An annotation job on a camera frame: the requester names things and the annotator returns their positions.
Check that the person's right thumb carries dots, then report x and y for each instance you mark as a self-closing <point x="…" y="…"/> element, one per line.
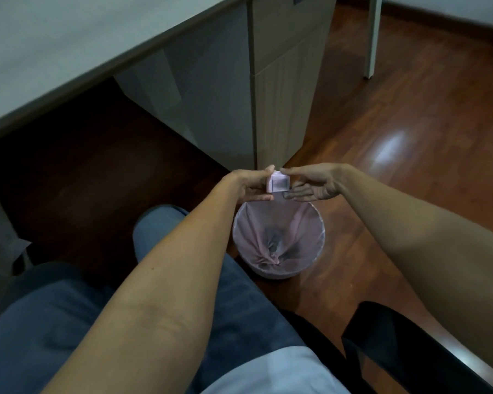
<point x="298" y="172"/>

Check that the person's right hand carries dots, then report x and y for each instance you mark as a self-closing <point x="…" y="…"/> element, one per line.
<point x="320" y="182"/>

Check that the pink bin liner bag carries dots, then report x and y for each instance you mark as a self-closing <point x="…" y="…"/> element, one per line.
<point x="277" y="237"/>

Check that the white desk leg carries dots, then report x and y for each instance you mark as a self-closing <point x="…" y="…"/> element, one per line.
<point x="372" y="36"/>

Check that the round white waste bin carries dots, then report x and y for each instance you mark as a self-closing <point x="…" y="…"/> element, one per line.
<point x="279" y="274"/>

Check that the blue jeans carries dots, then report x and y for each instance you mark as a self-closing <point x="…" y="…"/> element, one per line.
<point x="45" y="324"/>

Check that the black office chair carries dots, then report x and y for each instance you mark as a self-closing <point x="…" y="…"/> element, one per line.
<point x="398" y="348"/>

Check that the small pink box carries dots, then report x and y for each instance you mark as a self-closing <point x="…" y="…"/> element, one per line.
<point x="278" y="183"/>

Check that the beige wooden drawer cabinet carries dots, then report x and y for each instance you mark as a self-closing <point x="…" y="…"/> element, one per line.
<point x="246" y="77"/>

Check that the person's left thumb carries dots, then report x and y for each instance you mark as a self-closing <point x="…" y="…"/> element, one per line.
<point x="261" y="173"/>

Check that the person's left hand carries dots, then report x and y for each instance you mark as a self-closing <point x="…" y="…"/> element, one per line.
<point x="248" y="187"/>

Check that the person's right forearm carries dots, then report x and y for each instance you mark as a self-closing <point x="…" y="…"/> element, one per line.
<point x="427" y="250"/>

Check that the person's left forearm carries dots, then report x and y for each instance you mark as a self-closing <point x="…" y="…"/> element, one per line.
<point x="164" y="291"/>

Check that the white shirt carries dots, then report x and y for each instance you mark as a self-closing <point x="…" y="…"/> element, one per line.
<point x="279" y="373"/>

